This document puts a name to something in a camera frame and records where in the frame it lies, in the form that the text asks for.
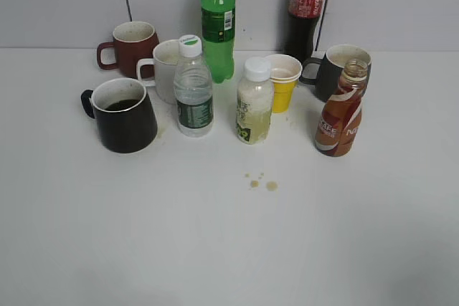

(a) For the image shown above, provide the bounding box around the clear water bottle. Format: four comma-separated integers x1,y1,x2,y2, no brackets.
174,34,214,138

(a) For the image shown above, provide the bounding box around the black ceramic mug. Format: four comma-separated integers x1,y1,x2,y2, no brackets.
80,77,158,153

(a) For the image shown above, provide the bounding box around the dark grey ceramic mug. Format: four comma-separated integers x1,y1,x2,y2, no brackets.
299,44,372,102

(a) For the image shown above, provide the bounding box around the cola bottle red label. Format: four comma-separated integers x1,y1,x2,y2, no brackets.
284,0,324,62

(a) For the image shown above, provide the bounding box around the white ceramic mug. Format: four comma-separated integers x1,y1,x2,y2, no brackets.
136,39,180,105

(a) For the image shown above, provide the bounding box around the green soda bottle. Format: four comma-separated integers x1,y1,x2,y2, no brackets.
200,0,236,84

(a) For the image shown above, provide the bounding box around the brown coffee bottle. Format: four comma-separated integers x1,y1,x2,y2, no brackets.
314,59,368,157

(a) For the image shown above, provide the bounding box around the yellow paper cup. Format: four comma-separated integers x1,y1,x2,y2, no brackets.
266,54,303,113

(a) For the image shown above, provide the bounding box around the white cap juice bottle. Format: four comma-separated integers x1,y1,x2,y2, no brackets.
236,57,274,145

